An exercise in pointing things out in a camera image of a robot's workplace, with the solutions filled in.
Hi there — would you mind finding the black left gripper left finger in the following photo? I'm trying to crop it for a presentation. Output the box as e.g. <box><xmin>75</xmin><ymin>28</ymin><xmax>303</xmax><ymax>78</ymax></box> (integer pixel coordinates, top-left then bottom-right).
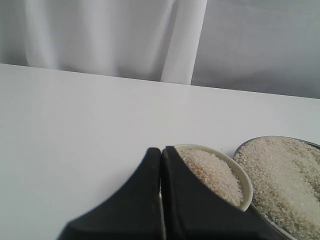
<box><xmin>58</xmin><ymin>147</ymin><xmax>163</xmax><ymax>240</ymax></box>

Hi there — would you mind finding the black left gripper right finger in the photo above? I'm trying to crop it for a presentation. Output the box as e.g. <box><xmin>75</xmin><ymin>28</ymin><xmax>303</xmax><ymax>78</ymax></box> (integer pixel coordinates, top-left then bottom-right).
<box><xmin>161</xmin><ymin>146</ymin><xmax>275</xmax><ymax>240</ymax></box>

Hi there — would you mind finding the rice in white bowl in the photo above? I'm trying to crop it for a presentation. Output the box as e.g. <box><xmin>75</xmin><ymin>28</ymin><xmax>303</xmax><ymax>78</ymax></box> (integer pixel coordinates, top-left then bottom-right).
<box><xmin>178</xmin><ymin>149</ymin><xmax>244</xmax><ymax>207</ymax></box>

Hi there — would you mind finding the small white ceramic bowl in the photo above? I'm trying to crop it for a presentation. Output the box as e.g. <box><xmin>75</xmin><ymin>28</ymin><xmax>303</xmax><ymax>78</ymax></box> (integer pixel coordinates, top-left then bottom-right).
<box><xmin>174</xmin><ymin>144</ymin><xmax>253</xmax><ymax>212</ymax></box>

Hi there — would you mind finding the rice in steel basin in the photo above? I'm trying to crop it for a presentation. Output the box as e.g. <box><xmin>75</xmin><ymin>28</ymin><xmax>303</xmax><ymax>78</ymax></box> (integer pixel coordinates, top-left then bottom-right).
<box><xmin>234</xmin><ymin>136</ymin><xmax>320</xmax><ymax>240</ymax></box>

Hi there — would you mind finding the large steel basin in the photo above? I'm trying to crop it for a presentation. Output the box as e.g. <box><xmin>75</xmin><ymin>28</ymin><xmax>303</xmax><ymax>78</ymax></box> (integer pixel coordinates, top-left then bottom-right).
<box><xmin>232</xmin><ymin>135</ymin><xmax>320</xmax><ymax>240</ymax></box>

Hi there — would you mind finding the white backdrop curtain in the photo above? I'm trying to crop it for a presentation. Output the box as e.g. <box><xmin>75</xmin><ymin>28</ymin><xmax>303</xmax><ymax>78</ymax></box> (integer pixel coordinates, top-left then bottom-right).
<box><xmin>0</xmin><ymin>0</ymin><xmax>320</xmax><ymax>98</ymax></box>

